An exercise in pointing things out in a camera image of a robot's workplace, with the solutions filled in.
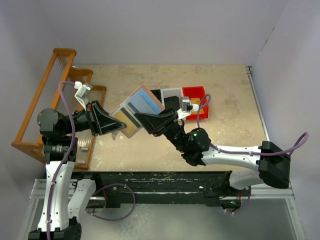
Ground white plastic bin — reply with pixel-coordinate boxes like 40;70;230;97
160;87;184;111

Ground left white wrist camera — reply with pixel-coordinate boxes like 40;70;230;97
74;81;93;110

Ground orange card in red bin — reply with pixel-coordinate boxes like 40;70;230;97
190;97;201;107

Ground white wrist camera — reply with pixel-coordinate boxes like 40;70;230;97
74;81;93;110
177;96;200;120

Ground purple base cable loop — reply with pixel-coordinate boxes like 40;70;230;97
83;183;136;222

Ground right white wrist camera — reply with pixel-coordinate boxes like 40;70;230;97
177;96;200;120

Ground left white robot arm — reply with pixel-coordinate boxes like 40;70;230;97
28;100;126;240

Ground orange wooden rack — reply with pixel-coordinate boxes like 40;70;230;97
11;48;107;170

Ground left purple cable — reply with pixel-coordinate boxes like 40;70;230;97
44;81;83;240

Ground black metal base frame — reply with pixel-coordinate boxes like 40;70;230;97
69;171;251;208

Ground black cards in white bin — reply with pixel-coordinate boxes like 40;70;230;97
164;95;181;111

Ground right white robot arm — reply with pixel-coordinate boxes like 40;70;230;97
134;108;291;190

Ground red plastic bin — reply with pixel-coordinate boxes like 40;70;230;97
182;86;209;119

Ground black plastic bin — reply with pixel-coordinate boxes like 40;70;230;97
150;89;162;102

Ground gold card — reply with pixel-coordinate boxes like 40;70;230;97
113;106;141;138

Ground pink leather card holder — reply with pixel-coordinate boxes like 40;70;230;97
110;84;165;139

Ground aluminium rail frame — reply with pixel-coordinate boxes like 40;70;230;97
245;66;295;200

